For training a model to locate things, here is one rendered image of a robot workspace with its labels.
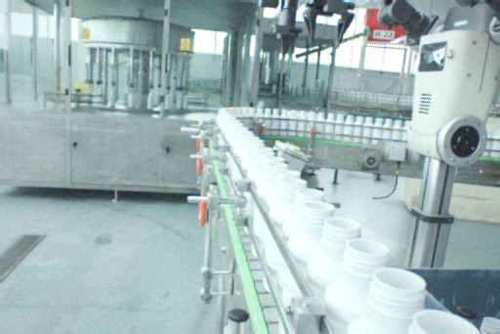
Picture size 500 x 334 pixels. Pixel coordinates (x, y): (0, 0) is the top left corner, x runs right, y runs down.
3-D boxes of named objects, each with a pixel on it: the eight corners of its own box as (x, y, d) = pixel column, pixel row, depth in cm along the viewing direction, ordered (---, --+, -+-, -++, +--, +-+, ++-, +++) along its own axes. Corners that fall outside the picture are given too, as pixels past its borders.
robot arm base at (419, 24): (420, 45, 142) (440, 16, 141) (403, 30, 140) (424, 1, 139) (407, 47, 151) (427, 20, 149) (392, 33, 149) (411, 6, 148)
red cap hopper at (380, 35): (346, 167, 758) (365, 8, 704) (345, 160, 828) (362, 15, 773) (397, 172, 744) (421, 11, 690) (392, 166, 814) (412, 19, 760)
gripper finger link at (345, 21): (351, 49, 92) (356, 6, 91) (320, 45, 91) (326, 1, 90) (341, 51, 99) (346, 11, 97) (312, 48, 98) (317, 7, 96)
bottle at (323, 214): (332, 353, 47) (351, 215, 43) (279, 350, 46) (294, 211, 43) (322, 323, 53) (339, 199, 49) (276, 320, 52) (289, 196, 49)
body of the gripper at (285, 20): (269, 31, 140) (271, 9, 138) (298, 35, 141) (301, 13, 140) (272, 29, 133) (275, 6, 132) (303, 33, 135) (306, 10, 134)
